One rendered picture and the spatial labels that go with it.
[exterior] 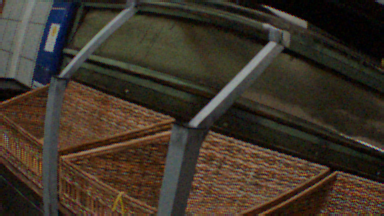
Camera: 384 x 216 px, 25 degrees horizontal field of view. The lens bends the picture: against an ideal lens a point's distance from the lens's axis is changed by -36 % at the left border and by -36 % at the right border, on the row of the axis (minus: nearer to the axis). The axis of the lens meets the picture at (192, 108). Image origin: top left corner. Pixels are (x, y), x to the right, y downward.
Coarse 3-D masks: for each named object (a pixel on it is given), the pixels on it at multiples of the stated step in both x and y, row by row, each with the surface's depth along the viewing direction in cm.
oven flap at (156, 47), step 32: (96, 32) 341; (128, 32) 330; (160, 32) 321; (192, 32) 314; (224, 32) 307; (128, 64) 320; (160, 64) 316; (192, 64) 309; (224, 64) 303; (288, 64) 289; (320, 64) 281; (256, 96) 292; (288, 96) 285; (320, 96) 277; (352, 96) 268; (320, 128) 270; (352, 128) 264
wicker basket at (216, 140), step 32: (64, 160) 271; (96, 160) 284; (128, 160) 292; (224, 160) 294; (256, 160) 288; (288, 160) 280; (64, 192) 273; (96, 192) 261; (128, 192) 294; (160, 192) 302; (192, 192) 297; (224, 192) 290; (256, 192) 283; (288, 192) 254
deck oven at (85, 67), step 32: (256, 0) 409; (288, 0) 423; (320, 0) 404; (256, 32) 295; (352, 32) 457; (64, 64) 353; (96, 64) 338; (128, 96) 326; (160, 96) 318; (192, 96) 309; (224, 128) 302; (256, 128) 295; (288, 128) 285; (320, 160) 275; (352, 160) 264
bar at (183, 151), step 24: (48, 0) 309; (72, 0) 296; (96, 0) 286; (120, 0) 277; (144, 0) 270; (168, 0) 265; (120, 24) 272; (240, 24) 248; (264, 24) 243; (264, 48) 239; (72, 72) 264; (48, 96) 262; (216, 96) 232; (48, 120) 261; (192, 120) 229; (216, 120) 231; (48, 144) 261; (192, 144) 227; (48, 168) 262; (168, 168) 228; (192, 168) 228; (48, 192) 262; (168, 192) 228
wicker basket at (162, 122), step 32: (32, 96) 334; (64, 96) 342; (96, 96) 330; (0, 128) 306; (32, 128) 336; (64, 128) 338; (96, 128) 327; (128, 128) 318; (160, 128) 306; (32, 160) 287; (160, 160) 308
